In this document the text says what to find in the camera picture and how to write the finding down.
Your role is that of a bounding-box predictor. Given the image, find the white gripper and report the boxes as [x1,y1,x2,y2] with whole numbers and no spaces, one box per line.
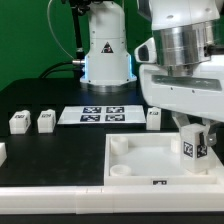
[134,38,224,147]

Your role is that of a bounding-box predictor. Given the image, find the white square tabletop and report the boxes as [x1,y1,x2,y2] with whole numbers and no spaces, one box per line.
[104,133,217,186]

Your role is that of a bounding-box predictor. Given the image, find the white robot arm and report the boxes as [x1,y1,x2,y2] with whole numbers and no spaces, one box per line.
[81,0,224,146]

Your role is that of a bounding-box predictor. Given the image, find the white sheet with markers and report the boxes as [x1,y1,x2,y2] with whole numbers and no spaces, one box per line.
[58,105,146,125]

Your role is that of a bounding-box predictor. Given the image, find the white left fence stub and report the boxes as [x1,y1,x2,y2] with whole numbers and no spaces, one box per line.
[0,143,7,167]

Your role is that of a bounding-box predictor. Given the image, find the white front fence wall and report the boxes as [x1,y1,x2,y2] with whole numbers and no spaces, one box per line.
[0,184,224,214]

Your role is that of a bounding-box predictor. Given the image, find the black cable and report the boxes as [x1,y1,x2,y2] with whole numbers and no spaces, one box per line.
[39,61,84,80]

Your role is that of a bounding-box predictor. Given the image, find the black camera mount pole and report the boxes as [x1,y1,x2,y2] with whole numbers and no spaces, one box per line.
[61,0,91,59]

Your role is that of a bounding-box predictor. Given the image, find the grey cable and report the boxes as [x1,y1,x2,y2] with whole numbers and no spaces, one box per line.
[46,0,75,60]

